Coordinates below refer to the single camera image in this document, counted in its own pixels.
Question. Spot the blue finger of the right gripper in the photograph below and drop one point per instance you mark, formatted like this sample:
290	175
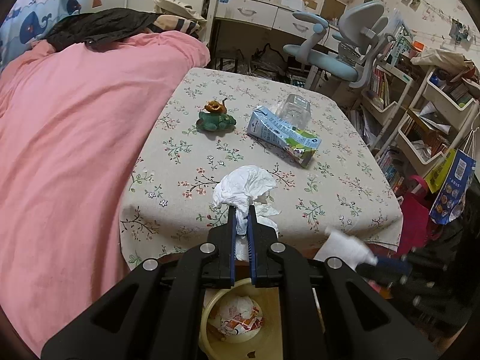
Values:
386	269

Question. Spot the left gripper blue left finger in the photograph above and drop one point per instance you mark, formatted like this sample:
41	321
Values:
232	224

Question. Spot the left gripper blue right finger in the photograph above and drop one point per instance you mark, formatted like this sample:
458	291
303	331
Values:
251	240

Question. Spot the small white tissue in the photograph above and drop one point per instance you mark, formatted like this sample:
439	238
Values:
348	248

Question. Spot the green plush toy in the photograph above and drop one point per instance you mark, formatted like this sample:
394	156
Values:
213	122

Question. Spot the blue milk carton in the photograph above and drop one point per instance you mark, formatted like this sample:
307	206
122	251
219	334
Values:
299	144

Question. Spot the red white snack wrapper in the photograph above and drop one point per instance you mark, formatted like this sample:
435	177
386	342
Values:
236	318

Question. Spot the clear plastic bottle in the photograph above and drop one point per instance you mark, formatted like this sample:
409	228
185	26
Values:
295	110

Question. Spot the yellow trash bin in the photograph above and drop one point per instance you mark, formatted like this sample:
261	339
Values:
267	344

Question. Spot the magenta bag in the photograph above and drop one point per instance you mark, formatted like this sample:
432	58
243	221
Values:
417	229

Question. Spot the blue snack bag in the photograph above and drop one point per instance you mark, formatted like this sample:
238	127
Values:
450	202

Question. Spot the floral white tablecloth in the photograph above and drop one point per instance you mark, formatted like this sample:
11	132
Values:
167	205

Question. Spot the white bookshelf cart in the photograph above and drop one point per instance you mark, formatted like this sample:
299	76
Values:
422	99

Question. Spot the pink bed blanket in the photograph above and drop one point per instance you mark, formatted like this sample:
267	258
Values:
72	125

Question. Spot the striped beige pillow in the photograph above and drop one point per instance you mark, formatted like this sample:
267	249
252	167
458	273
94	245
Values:
165	23

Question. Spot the white desk with drawers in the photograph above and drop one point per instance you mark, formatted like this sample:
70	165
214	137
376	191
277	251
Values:
237	28

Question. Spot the beige tote bag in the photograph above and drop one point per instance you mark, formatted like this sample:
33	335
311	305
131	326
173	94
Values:
177	8

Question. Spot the blue grey desk chair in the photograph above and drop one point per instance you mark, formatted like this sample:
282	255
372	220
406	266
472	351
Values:
361	39

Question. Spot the black jacket on bed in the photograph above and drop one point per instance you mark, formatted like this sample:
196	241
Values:
99	29

